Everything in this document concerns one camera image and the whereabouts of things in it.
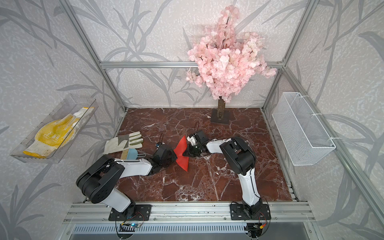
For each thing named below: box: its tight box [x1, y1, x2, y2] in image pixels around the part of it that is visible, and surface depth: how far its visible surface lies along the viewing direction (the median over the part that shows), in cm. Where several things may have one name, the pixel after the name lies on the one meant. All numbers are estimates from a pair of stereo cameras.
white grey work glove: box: [102, 131, 144, 155], surface depth 101 cm
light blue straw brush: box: [120, 148, 147, 160], surface depth 96 cm
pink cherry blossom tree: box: [185, 5, 278, 124], surface depth 75 cm
